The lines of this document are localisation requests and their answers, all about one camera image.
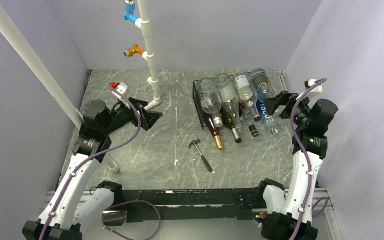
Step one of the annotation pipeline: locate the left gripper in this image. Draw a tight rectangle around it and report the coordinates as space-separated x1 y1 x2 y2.
102 96 163 135

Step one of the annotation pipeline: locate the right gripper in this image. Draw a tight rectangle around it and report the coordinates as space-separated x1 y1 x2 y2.
263 90 315 128

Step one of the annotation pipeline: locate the clear frosted wine bottle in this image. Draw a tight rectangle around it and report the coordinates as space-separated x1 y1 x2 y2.
214 73 244 134

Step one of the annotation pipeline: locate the round clear glass bottle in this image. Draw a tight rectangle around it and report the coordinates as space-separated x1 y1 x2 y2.
197 77 224 128

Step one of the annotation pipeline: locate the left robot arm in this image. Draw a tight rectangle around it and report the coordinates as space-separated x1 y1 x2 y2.
22 98 163 240

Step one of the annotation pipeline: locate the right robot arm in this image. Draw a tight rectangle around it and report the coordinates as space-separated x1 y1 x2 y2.
255 91 339 240

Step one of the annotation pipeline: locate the blue label clear bottle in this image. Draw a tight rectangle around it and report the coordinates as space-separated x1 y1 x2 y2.
249 68 279 135

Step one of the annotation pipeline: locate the clear bottle white label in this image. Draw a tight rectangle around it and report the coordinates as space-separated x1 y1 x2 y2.
233 73 262 122

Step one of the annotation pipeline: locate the green wine bottle silver cap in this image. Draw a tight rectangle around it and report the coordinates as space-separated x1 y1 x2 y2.
220 108 242 144

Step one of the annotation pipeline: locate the red wine bottle gold cap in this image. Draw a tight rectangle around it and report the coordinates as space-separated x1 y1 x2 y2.
204 115 224 151

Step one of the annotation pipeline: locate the orange pipe nozzle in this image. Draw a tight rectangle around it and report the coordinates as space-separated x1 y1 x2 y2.
123 43 144 58

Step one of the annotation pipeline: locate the small grey hammer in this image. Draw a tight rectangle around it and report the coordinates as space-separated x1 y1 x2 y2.
189 138 213 172

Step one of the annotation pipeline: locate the blue pipe nozzle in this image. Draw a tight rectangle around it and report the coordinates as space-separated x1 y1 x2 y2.
123 0 137 24

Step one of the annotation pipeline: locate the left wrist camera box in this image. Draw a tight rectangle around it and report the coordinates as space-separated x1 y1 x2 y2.
108 81 133 100

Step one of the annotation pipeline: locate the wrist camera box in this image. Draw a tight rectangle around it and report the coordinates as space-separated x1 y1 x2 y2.
108 81 133 100
297 79 323 101

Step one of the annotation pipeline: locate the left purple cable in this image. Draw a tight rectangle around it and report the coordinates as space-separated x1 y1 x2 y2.
37 85 162 240

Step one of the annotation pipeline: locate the purple cable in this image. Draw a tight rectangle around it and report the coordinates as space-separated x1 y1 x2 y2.
289 78 329 240
37 85 162 240

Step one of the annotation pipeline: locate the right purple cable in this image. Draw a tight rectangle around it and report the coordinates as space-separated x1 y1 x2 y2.
289 78 329 240

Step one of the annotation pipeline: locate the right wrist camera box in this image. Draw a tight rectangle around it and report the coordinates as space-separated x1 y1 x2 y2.
297 79 323 101

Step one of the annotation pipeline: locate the black wire wine rack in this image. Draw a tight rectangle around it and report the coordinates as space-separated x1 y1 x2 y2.
192 77 247 120

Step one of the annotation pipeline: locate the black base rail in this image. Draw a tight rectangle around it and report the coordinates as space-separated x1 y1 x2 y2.
104 187 267 223

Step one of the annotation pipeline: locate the white pvc pipe frame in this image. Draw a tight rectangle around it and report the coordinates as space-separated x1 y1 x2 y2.
0 0 162 174

